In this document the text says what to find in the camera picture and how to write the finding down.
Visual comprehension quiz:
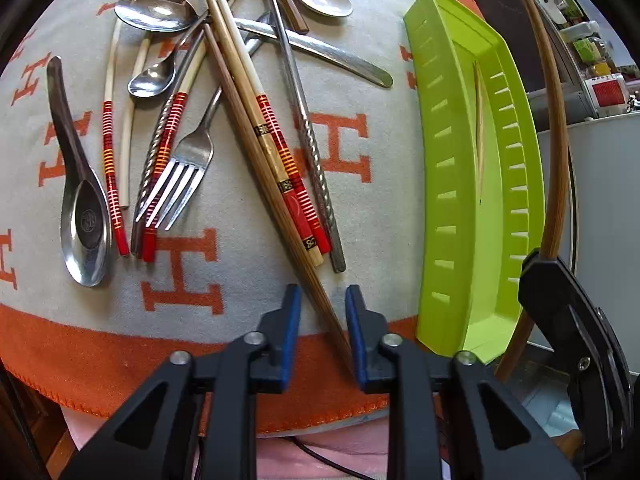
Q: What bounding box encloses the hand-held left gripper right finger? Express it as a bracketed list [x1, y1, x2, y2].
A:
[346, 284, 581, 480]

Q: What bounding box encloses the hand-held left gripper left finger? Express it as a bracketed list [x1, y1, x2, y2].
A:
[60, 284, 302, 480]

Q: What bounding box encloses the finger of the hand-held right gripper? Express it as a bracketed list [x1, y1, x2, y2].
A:
[518, 250, 636, 466]

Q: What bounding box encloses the brown wooden chopstick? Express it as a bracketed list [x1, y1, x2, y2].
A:
[495, 0, 572, 383]
[202, 24, 357, 378]

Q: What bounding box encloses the bamboo chopstick with red pattern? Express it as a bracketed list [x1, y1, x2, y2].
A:
[202, 0, 332, 256]
[196, 0, 325, 267]

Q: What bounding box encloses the green plastic tray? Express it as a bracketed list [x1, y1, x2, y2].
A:
[402, 0, 547, 366]

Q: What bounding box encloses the dark handled steel spoon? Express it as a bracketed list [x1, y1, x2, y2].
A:
[46, 56, 113, 288]

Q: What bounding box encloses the cream chopstick with red bands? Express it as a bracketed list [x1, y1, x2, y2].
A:
[102, 0, 131, 257]
[142, 42, 207, 262]

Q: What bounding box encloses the large steel spoon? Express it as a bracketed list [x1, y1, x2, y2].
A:
[114, 0, 394, 88]

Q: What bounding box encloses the grey orange printed blanket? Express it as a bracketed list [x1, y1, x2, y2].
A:
[0, 0, 486, 436]

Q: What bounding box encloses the pink tablecloth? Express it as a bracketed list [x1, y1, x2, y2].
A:
[60, 405, 451, 480]

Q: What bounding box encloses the grey refrigerator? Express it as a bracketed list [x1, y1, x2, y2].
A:
[537, 110, 640, 356]

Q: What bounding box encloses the steel fork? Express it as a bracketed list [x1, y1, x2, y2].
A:
[134, 10, 275, 232]

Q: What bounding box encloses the red box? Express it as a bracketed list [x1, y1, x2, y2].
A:
[590, 74, 627, 108]

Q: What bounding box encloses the green packet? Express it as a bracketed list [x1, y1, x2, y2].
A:
[573, 37, 608, 63]

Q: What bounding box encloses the small steel spoon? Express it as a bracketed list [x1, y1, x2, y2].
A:
[128, 0, 264, 97]

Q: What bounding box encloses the white bottle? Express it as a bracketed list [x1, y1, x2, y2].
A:
[539, 0, 566, 23]

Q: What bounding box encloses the glass door cabinet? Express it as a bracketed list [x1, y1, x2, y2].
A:
[460, 0, 591, 126]

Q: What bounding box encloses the black cable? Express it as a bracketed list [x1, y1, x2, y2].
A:
[287, 435, 396, 480]

